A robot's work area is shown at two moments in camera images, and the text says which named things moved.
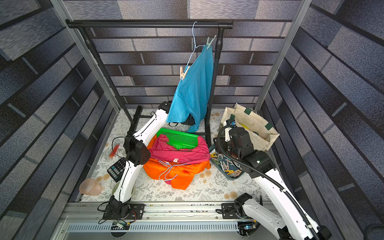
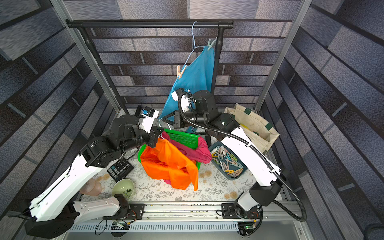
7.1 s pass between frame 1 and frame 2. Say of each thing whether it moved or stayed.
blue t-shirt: moved
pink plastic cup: stayed
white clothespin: moved
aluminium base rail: stayed
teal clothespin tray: stayed
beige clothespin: moved
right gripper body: moved
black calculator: stayed
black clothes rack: stayed
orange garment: moved
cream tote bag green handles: stayed
